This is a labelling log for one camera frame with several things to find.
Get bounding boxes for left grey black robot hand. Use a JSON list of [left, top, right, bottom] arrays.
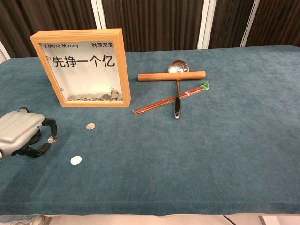
[[0, 110, 58, 158]]

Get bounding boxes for red chopsticks in plastic sleeve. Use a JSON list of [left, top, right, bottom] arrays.
[[132, 81, 210, 116]]

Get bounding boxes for wooden rolling pin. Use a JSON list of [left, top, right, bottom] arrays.
[[137, 71, 207, 83]]

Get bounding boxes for stainless steel ladle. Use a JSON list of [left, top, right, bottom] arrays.
[[168, 60, 190, 120]]

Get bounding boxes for blue table cloth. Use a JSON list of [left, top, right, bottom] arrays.
[[0, 45, 300, 216]]

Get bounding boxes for white partition post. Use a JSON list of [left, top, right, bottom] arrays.
[[240, 0, 261, 47], [90, 0, 108, 30], [0, 40, 11, 64], [198, 0, 217, 50]]

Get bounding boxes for wooden frame money box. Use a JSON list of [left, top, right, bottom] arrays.
[[30, 28, 131, 108]]

